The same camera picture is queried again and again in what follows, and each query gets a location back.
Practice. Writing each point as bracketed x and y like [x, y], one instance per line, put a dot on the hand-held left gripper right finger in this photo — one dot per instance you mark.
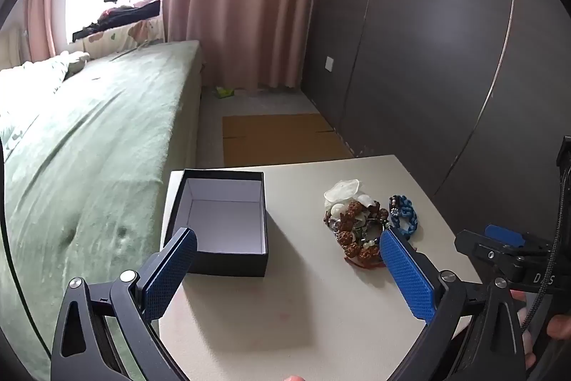
[408, 274]

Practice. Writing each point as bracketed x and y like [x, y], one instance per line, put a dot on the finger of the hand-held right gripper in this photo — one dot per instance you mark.
[486, 254]
[504, 234]

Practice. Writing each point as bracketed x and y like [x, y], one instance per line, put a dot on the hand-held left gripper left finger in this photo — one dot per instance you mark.
[171, 274]

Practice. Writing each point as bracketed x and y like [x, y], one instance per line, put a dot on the black box with white inside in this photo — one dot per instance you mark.
[223, 224]

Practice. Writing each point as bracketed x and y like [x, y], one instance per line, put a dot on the person's right hand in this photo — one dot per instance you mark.
[557, 325]

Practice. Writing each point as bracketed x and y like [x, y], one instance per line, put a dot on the white organza pouch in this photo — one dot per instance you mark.
[343, 190]

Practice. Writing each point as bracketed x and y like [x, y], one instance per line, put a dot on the bed with green sheet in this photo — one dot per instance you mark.
[89, 140]

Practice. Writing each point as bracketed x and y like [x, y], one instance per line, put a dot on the flat brown cardboard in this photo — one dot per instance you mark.
[276, 137]

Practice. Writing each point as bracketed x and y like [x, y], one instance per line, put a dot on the dark grey wardrobe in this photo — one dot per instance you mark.
[424, 73]

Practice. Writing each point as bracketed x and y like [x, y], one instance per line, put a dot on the green packet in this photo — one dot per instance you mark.
[224, 92]

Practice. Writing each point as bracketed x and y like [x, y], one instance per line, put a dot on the pale green quilt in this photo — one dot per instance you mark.
[40, 71]

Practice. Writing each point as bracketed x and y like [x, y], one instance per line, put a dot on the floral bedding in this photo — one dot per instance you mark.
[125, 33]

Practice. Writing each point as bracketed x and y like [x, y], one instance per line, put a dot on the dark clothes pile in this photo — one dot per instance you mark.
[120, 16]

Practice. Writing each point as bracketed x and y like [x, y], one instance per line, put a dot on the wide pink curtain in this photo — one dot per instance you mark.
[241, 6]

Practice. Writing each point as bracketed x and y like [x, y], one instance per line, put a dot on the narrow pink curtain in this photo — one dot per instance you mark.
[44, 19]

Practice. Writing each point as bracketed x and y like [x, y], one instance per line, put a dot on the white wall plate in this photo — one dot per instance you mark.
[329, 63]

